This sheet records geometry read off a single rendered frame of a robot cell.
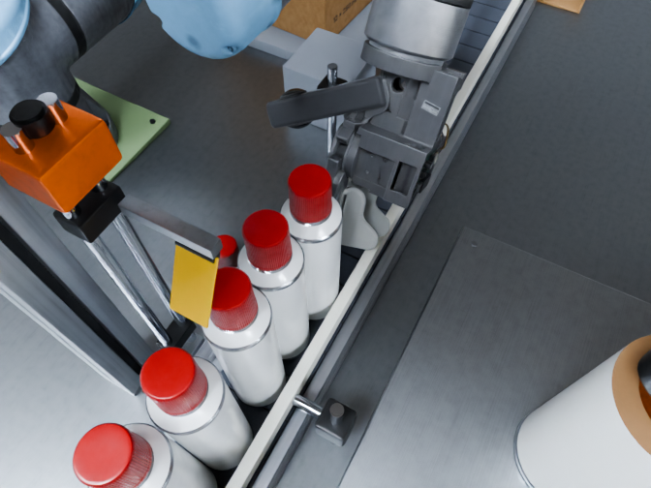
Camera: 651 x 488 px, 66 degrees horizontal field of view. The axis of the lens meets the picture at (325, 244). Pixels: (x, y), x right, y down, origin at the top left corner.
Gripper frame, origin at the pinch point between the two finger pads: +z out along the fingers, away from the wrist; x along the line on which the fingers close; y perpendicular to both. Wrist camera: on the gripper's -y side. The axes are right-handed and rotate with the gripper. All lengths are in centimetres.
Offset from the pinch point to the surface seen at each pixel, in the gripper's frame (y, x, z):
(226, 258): -11.6, 0.9, 8.1
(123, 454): 1.3, -29.3, -0.4
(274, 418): 4.2, -13.8, 10.3
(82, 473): 0.1, -30.9, 0.5
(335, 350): 5.4, -3.8, 8.7
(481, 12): -1, 50, -23
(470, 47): 0.9, 41.5, -17.7
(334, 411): 8.9, -13.6, 6.1
